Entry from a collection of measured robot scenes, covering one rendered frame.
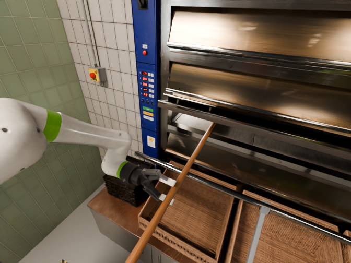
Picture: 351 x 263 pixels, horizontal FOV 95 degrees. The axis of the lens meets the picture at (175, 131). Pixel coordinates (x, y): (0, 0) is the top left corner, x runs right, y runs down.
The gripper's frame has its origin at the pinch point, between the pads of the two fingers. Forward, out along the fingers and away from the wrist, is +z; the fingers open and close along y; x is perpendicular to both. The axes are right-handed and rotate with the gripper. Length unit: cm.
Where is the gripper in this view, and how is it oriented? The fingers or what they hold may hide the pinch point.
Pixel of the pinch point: (171, 192)
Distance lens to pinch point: 77.2
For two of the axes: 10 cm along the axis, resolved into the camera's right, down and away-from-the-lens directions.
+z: 8.9, 2.9, -3.4
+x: -4.5, 4.8, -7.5
